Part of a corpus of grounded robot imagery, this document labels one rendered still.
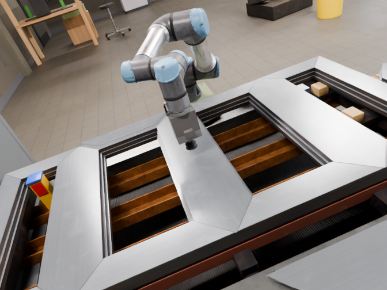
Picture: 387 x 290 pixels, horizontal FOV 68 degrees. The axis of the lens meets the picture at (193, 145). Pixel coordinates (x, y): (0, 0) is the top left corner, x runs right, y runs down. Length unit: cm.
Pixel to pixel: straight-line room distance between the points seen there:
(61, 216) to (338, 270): 83
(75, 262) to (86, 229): 11
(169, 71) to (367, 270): 70
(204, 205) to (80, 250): 37
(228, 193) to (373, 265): 39
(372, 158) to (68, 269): 90
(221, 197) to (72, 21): 742
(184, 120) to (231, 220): 34
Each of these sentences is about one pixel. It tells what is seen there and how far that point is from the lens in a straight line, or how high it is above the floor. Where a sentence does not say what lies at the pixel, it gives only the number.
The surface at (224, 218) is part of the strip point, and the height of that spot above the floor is 87.
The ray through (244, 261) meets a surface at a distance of 84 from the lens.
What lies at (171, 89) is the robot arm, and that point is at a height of 115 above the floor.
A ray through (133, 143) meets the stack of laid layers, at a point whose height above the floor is 83.
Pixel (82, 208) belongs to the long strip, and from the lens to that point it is 105.
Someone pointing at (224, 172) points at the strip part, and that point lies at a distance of 93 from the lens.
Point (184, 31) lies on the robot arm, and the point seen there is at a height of 117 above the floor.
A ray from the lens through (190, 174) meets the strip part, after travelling 97.
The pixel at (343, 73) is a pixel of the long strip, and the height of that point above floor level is 87.
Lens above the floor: 149
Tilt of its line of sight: 35 degrees down
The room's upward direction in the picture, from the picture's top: 17 degrees counter-clockwise
